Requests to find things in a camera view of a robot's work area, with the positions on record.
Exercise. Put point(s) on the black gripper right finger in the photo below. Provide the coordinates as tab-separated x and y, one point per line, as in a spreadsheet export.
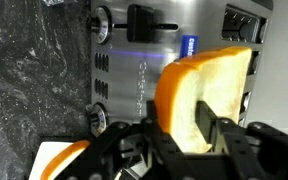
227	140

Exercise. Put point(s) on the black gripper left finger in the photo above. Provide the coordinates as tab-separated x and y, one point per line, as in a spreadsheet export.
164	150

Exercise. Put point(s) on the toast bread slice orange crust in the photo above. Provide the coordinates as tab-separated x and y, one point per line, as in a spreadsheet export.
64	156
217	83

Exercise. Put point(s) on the stainless steel four-slot toaster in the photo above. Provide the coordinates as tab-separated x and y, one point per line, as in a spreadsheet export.
134	76

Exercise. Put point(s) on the bread slices on plate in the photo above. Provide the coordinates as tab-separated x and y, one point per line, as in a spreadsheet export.
45	153

